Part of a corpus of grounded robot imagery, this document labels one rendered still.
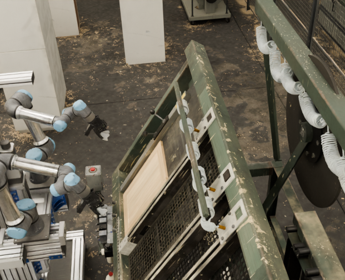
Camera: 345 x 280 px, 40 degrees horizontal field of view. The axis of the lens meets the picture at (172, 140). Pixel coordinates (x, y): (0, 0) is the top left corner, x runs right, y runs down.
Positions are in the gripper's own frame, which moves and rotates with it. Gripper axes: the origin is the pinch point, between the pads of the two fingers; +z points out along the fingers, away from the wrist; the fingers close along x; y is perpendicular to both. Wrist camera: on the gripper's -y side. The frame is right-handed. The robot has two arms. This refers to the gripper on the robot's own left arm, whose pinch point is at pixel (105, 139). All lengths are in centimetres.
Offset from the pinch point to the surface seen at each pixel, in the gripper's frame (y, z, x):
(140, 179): 8.3, 31.7, -17.6
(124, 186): -11.6, 40.6, -6.1
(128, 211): -9, 41, -32
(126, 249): -10, 40, -66
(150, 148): 23.5, 20.8, -5.1
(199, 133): 74, -15, -62
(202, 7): 63, 173, 501
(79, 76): -121, 94, 330
